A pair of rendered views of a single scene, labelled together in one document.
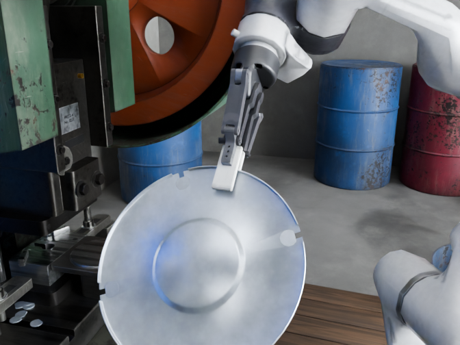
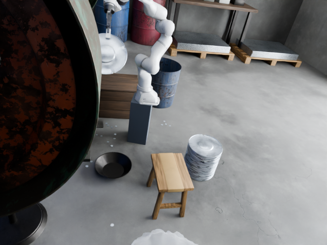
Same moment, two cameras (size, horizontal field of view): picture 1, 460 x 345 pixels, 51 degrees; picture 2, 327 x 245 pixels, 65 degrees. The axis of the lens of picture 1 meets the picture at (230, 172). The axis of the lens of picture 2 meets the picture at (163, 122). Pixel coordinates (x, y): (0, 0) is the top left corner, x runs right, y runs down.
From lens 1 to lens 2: 1.25 m
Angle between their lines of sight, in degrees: 33
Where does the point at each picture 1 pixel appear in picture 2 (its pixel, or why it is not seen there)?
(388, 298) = (138, 63)
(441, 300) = (149, 61)
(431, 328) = (147, 67)
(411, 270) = (143, 57)
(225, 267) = (111, 54)
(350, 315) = (123, 79)
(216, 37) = not seen: outside the picture
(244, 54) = (107, 6)
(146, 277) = not seen: hidden behind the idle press
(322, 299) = (115, 76)
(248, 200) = (113, 40)
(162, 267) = not seen: hidden behind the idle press
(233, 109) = (108, 20)
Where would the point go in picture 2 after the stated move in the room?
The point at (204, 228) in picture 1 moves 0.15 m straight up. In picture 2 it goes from (105, 46) to (106, 24)
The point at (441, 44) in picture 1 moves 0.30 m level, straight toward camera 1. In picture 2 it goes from (148, 6) to (149, 16)
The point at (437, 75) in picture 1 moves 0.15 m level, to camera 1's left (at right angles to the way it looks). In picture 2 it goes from (147, 12) to (128, 11)
